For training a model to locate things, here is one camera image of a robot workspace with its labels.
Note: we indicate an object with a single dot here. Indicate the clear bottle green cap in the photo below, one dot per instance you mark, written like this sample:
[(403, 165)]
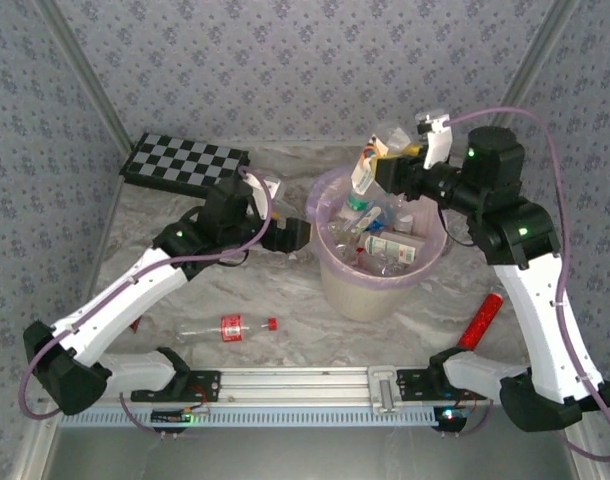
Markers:
[(367, 170)]

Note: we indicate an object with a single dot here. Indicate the clear Coca-Cola bottle red cap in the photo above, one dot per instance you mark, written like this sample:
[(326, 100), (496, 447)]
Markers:
[(231, 328)]

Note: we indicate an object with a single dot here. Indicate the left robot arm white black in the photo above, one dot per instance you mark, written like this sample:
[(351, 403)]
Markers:
[(120, 295)]

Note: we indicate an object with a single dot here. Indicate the pink plastic bin liner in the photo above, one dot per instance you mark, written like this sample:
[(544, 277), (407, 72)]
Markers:
[(320, 200)]

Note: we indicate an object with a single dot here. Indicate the beige plastic waste bin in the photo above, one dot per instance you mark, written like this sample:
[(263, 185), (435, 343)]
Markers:
[(365, 302)]

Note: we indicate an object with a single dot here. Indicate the black grey checkerboard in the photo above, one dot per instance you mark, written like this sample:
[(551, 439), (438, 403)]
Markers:
[(185, 167)]

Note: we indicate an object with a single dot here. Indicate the red glitter tube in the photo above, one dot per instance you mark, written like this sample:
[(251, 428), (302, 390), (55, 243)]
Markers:
[(482, 320)]

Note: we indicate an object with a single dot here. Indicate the left circuit board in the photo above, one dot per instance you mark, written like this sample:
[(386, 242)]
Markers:
[(170, 416)]

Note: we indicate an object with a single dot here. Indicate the circuit board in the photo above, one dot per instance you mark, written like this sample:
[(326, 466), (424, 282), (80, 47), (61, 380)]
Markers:
[(450, 417), (170, 416)]

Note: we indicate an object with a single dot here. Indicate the right circuit board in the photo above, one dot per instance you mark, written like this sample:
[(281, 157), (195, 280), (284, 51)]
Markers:
[(450, 417)]

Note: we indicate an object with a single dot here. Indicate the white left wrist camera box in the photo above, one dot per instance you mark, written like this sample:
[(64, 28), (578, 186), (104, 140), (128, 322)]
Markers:
[(265, 195)]

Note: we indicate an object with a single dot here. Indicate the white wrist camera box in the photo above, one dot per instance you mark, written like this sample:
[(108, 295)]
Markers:
[(265, 195), (437, 145)]

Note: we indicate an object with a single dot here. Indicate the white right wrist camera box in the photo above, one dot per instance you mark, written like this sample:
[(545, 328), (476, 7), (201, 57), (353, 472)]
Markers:
[(437, 145)]

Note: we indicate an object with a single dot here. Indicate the aluminium frame post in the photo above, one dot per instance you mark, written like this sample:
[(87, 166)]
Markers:
[(87, 75), (527, 75)]

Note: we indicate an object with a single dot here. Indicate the aluminium mounting rail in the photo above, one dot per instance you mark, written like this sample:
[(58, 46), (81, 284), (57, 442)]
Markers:
[(295, 385)]

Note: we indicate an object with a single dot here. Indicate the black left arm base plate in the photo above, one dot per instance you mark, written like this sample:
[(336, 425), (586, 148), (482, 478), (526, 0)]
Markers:
[(205, 387)]

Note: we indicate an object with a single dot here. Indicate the aluminium rail bracket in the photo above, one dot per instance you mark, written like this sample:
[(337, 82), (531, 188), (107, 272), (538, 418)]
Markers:
[(385, 392)]

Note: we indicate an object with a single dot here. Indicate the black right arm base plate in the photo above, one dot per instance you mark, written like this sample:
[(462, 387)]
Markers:
[(415, 385)]

